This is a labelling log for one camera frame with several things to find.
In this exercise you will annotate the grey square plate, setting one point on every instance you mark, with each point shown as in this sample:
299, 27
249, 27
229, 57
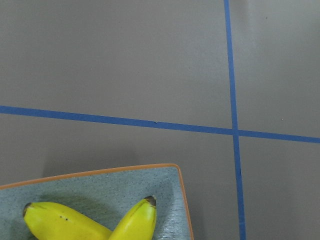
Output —
105, 196

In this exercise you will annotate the yellow banana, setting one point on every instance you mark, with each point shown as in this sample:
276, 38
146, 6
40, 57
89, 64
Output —
139, 222
54, 221

